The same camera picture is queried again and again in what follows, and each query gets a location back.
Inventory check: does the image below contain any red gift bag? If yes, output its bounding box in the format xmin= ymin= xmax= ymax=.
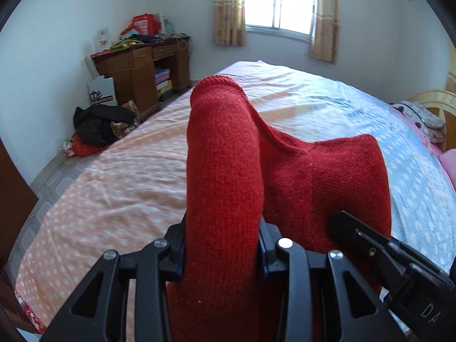
xmin=120 ymin=13 xmax=162 ymax=36

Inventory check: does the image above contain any brown wooden desk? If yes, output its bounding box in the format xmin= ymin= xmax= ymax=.
xmin=91 ymin=36 xmax=191 ymax=120

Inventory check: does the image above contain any brown wooden wardrobe door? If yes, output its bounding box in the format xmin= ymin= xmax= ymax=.
xmin=0 ymin=143 xmax=38 ymax=266

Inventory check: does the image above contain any pink blue dotted bedsheet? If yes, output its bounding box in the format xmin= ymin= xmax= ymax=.
xmin=15 ymin=61 xmax=455 ymax=331

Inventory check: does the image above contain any red knitted sweater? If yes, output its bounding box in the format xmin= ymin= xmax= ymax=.
xmin=168 ymin=76 xmax=392 ymax=341

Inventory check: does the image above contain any black clothes pile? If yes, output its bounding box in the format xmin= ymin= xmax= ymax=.
xmin=73 ymin=104 xmax=136 ymax=147

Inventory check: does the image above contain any green cloth on desk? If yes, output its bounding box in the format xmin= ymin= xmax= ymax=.
xmin=110 ymin=39 xmax=143 ymax=52

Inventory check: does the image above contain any white card with picture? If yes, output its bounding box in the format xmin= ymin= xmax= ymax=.
xmin=93 ymin=28 xmax=111 ymax=52

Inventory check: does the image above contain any left beige curtain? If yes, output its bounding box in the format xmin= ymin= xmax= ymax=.
xmin=213 ymin=0 xmax=246 ymax=46

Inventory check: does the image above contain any white printed paper bag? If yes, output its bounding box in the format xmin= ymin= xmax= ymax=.
xmin=87 ymin=76 xmax=118 ymax=106

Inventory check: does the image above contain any window with white frame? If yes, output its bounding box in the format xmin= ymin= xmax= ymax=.
xmin=244 ymin=0 xmax=317 ymax=42

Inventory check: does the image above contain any beige curtain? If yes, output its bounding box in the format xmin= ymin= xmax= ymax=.
xmin=213 ymin=0 xmax=246 ymax=46
xmin=309 ymin=0 xmax=340 ymax=65

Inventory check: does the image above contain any red cloth on floor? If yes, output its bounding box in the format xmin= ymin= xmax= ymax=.
xmin=63 ymin=134 xmax=105 ymax=158

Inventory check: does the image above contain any right beige curtain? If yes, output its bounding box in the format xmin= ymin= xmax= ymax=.
xmin=309 ymin=0 xmax=340 ymax=65

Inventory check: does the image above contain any grey patterned pillow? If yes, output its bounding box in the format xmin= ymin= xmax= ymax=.
xmin=392 ymin=100 xmax=446 ymax=144

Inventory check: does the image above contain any beige wooden headboard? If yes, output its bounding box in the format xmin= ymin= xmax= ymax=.
xmin=409 ymin=89 xmax=456 ymax=151

